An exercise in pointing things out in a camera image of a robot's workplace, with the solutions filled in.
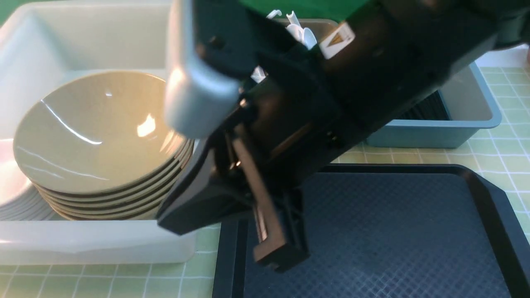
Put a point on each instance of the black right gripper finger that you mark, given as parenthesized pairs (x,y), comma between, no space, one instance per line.
(278,212)
(194,203)

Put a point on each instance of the stack of white plates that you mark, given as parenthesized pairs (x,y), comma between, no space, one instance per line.
(19,199)

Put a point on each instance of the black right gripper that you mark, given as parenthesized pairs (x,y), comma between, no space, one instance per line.
(315,104)

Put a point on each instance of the top stacked tan bowl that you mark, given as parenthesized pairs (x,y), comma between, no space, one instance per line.
(97,133)

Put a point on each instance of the large white plastic tub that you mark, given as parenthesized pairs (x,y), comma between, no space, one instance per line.
(45,44)

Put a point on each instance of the black plastic serving tray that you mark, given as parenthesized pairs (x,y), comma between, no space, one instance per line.
(390,231)

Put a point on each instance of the blue plastic chopstick bin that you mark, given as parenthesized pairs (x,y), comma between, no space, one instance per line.
(471,107)

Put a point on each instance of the grey plastic spoon bin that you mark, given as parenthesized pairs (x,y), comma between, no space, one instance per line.
(320,27)

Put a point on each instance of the pile of white spoons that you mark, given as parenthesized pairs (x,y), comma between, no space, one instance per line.
(300,33)

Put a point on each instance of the stack of tan bowls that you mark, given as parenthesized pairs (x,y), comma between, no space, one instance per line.
(138,201)

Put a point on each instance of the bundle of black chopsticks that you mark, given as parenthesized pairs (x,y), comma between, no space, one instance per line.
(431,108)

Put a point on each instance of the green checkered tablecloth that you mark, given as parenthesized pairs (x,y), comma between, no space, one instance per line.
(501,155)

